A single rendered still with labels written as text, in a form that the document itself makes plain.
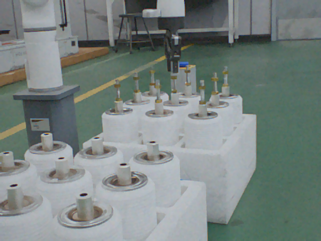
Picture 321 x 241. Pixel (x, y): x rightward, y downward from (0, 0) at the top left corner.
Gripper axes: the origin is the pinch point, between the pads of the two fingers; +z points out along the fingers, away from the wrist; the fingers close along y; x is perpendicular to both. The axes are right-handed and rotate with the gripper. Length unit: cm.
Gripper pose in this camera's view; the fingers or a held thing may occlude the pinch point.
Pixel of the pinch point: (172, 68)
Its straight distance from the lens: 122.0
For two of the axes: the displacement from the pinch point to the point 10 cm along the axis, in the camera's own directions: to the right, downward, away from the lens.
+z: 0.4, 9.7, 2.5
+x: -9.9, 0.8, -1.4
